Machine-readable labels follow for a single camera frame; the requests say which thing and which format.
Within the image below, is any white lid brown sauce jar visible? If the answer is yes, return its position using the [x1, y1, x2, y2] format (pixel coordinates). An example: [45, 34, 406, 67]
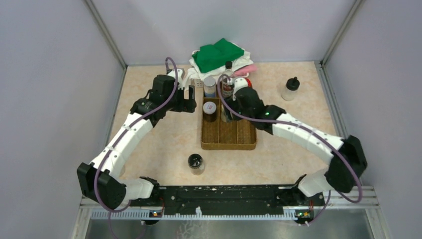
[203, 102, 217, 122]

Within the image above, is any dark bottle red white label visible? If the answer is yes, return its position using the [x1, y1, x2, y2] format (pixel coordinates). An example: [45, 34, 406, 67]
[221, 61, 233, 98]

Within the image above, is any silver lid spice jar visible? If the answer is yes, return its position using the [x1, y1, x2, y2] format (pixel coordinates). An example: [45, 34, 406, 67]
[203, 76, 216, 98]

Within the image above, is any black cap squeeze bottle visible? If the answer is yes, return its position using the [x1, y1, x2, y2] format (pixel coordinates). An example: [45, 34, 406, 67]
[281, 77, 300, 101]

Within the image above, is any yellow cap clear bottle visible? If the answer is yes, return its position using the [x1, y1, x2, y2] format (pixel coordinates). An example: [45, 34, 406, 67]
[220, 105, 233, 123]

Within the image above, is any red lid chili sauce jar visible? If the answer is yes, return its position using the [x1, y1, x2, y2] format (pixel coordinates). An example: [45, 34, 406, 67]
[244, 78, 252, 88]

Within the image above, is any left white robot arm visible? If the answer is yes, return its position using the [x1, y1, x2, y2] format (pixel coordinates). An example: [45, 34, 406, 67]
[77, 73, 197, 213]

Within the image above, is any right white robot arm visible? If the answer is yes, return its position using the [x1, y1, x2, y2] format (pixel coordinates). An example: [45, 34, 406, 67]
[222, 87, 367, 205]

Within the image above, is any woven bamboo divided tray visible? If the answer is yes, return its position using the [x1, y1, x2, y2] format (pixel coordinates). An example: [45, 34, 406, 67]
[201, 96, 257, 150]

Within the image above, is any pink cloth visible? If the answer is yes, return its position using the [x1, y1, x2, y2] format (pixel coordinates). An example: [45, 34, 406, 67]
[232, 64, 257, 77]

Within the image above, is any white cloth pile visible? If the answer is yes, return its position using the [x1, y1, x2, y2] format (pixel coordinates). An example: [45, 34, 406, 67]
[184, 48, 254, 87]

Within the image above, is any green folded cloth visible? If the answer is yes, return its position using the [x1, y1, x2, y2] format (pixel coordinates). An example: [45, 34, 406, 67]
[192, 38, 244, 72]

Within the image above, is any black lid pepper shaker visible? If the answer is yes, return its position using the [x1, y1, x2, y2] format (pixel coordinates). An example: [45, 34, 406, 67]
[188, 154, 205, 175]

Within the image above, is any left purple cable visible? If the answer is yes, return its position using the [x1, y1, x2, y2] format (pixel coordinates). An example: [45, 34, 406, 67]
[94, 57, 179, 239]

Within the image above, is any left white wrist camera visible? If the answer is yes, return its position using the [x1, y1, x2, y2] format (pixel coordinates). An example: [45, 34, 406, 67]
[166, 68, 186, 90]

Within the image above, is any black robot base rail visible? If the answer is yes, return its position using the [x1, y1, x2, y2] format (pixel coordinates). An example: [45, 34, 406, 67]
[130, 184, 325, 216]

